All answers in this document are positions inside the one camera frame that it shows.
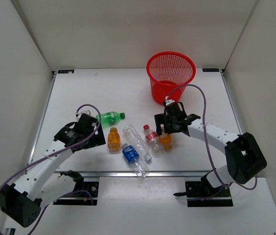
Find orange juice bottle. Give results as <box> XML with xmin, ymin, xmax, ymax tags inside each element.
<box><xmin>159</xmin><ymin>133</ymin><xmax>172</xmax><ymax>151</ymax></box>
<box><xmin>108</xmin><ymin>127</ymin><xmax>120</xmax><ymax>152</ymax></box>

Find clear bottle red cap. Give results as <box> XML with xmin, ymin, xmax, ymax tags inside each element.
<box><xmin>143</xmin><ymin>125</ymin><xmax>162</xmax><ymax>155</ymax></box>

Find green plastic soda bottle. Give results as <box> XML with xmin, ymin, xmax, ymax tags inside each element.
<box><xmin>100</xmin><ymin>112</ymin><xmax>125</xmax><ymax>127</ymax></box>

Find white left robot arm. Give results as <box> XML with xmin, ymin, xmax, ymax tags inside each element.
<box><xmin>0</xmin><ymin>114</ymin><xmax>106</xmax><ymax>228</ymax></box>

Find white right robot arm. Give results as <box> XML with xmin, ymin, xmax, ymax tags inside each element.
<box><xmin>154</xmin><ymin>100</ymin><xmax>267</xmax><ymax>196</ymax></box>

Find red mesh plastic bin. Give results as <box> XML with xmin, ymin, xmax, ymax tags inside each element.
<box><xmin>146</xmin><ymin>51</ymin><xmax>196</xmax><ymax>104</ymax></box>

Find large clear plastic bottle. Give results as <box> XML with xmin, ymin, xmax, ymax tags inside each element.
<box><xmin>122</xmin><ymin>124</ymin><xmax>152</xmax><ymax>162</ymax></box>

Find clear bottle blue label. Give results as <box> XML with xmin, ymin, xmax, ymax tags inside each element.
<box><xmin>121</xmin><ymin>142</ymin><xmax>151</xmax><ymax>178</ymax></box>

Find black label sticker, right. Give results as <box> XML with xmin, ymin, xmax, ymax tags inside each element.
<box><xmin>202</xmin><ymin>68</ymin><xmax>219</xmax><ymax>72</ymax></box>

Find black label sticker,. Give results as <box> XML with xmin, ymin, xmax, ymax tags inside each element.
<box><xmin>202</xmin><ymin>68</ymin><xmax>219</xmax><ymax>72</ymax></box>
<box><xmin>57</xmin><ymin>70</ymin><xmax>74</xmax><ymax>74</ymax></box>

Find black label sticker, left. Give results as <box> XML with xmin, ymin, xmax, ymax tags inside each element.
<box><xmin>57</xmin><ymin>70</ymin><xmax>74</xmax><ymax>74</ymax></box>

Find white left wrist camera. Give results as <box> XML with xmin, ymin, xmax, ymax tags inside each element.
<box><xmin>75</xmin><ymin>110</ymin><xmax>91</xmax><ymax>120</ymax></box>

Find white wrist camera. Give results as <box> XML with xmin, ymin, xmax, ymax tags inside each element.
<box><xmin>75</xmin><ymin>110</ymin><xmax>91</xmax><ymax>120</ymax></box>
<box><xmin>162</xmin><ymin>96</ymin><xmax>175</xmax><ymax>106</ymax></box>

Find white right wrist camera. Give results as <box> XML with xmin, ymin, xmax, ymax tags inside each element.
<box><xmin>162</xmin><ymin>96</ymin><xmax>175</xmax><ymax>106</ymax></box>

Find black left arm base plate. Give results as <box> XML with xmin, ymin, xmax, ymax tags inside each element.
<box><xmin>53</xmin><ymin>177</ymin><xmax>99</xmax><ymax>206</ymax></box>

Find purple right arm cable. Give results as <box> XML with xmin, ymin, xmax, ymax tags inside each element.
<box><xmin>163</xmin><ymin>84</ymin><xmax>258</xmax><ymax>202</ymax></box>

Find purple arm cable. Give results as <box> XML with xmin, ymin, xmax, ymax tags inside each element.
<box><xmin>0</xmin><ymin>104</ymin><xmax>102</xmax><ymax>235</ymax></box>
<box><xmin>163</xmin><ymin>84</ymin><xmax>258</xmax><ymax>202</ymax></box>

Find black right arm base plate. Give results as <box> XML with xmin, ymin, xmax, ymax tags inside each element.
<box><xmin>173</xmin><ymin>181</ymin><xmax>233</xmax><ymax>208</ymax></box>

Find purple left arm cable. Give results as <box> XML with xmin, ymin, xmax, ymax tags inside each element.
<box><xmin>0</xmin><ymin>104</ymin><xmax>102</xmax><ymax>235</ymax></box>

